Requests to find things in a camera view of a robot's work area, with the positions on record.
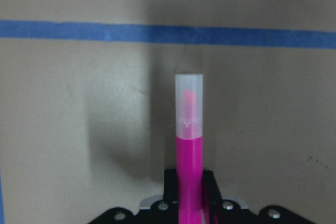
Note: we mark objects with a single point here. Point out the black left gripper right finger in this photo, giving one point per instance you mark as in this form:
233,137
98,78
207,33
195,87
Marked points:
210,189

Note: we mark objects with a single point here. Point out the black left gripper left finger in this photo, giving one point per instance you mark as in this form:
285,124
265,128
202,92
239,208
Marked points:
170,191

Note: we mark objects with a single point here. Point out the pink marker pen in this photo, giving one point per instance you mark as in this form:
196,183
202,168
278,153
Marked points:
189,146

